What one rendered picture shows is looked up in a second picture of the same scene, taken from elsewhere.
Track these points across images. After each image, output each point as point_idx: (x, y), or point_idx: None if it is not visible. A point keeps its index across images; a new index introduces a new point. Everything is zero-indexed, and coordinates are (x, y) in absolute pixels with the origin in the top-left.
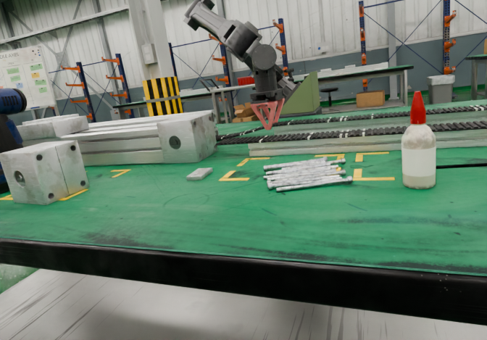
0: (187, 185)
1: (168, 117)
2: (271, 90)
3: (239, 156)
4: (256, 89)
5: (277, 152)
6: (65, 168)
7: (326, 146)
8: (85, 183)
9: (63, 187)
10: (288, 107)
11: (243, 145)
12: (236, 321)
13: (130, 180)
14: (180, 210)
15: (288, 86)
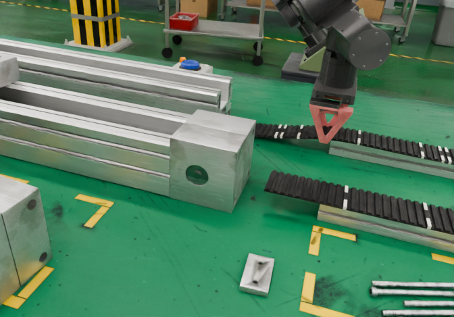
0: (247, 312)
1: (159, 80)
2: (349, 90)
3: (297, 211)
4: (323, 80)
5: (367, 228)
6: (17, 245)
7: (449, 240)
8: (47, 254)
9: (12, 278)
10: (317, 62)
11: (286, 167)
12: None
13: (127, 251)
14: None
15: (323, 29)
